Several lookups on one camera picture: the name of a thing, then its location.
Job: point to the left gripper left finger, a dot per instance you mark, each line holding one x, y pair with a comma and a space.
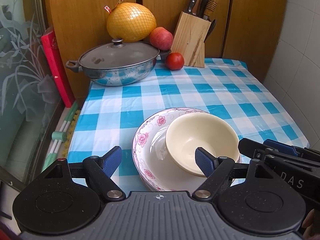
97, 172

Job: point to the red apple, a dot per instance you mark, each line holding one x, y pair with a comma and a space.
161, 38

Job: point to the green white mop handle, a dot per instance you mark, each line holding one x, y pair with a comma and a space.
60, 136

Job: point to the pink floral white plate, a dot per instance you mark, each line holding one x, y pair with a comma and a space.
152, 160

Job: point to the frosted glass door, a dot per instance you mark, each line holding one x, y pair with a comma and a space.
29, 95

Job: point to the ribbed wooden handled knife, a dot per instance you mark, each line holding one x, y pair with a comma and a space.
209, 9

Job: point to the red tomato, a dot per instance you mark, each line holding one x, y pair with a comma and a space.
174, 61

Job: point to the glass pan lid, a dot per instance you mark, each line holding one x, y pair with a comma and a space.
118, 54

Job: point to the red flat board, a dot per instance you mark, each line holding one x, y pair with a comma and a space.
56, 66

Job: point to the black scissors handle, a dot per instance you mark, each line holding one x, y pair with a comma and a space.
211, 28

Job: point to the wooden cabinet panels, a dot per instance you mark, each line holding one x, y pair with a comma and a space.
246, 30

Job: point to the cream bowl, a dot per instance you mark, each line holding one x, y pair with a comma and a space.
198, 129

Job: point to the steel pan with handles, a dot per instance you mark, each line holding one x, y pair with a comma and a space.
118, 76

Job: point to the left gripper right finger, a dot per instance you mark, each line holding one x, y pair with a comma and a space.
220, 172

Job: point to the blue white checkered tablecloth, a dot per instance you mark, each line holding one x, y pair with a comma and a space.
111, 116

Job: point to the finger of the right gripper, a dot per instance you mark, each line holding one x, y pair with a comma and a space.
281, 147
256, 150

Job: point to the wooden knife block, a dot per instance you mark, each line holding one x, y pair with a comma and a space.
189, 38

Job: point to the person's right hand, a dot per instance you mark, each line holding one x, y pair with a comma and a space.
311, 225

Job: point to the brown handled knife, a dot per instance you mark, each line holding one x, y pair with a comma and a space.
196, 7

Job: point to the yellow pomelo in net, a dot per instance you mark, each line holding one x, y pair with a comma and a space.
129, 21

